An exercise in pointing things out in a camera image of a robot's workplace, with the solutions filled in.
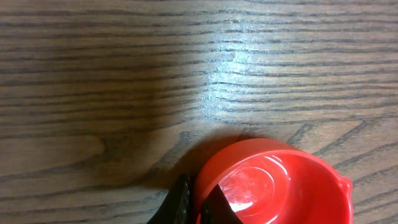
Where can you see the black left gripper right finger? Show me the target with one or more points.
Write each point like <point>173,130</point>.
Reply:
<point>216,209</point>

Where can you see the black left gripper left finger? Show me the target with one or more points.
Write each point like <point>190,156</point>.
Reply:
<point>175,209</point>

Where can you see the red scoop blue handle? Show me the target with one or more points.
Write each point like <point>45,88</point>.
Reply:
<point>268,181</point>

